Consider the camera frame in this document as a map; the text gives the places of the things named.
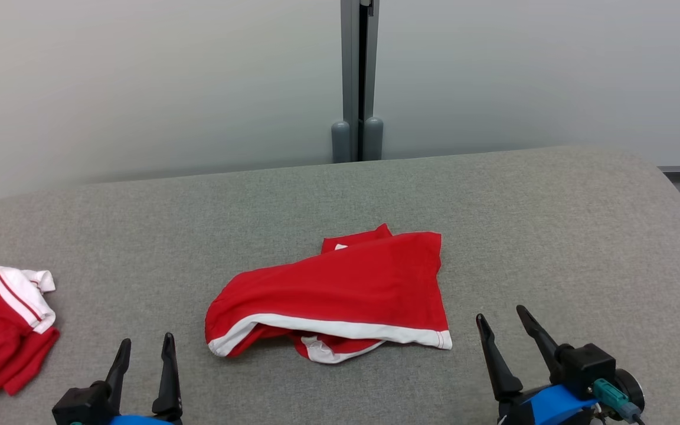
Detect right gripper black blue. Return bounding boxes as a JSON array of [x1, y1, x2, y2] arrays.
[[475, 305, 646, 425]]

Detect grey metal frame post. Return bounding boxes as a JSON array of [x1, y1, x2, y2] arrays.
[[331, 0, 360, 164], [363, 0, 384, 162]]

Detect green cable connector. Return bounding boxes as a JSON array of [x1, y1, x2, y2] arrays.
[[592, 378, 643, 423]]

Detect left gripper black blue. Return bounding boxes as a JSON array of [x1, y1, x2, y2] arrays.
[[52, 332, 183, 425]]

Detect red shorts with white trim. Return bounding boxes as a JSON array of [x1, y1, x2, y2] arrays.
[[205, 223, 453, 364]]

